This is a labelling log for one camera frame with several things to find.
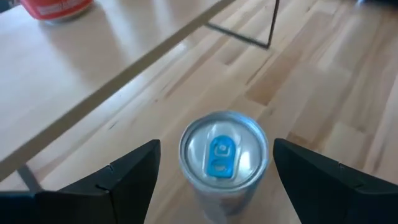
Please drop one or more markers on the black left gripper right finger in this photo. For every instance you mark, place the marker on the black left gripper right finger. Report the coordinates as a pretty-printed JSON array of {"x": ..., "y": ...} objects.
[{"x": 335, "y": 199}]

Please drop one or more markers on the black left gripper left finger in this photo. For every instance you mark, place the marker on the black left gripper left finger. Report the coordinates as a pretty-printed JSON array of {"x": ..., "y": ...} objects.
[{"x": 93, "y": 205}]

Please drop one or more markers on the blue silver Red Bull can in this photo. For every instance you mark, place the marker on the blue silver Red Bull can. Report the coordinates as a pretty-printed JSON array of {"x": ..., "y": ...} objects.
[{"x": 224, "y": 149}]

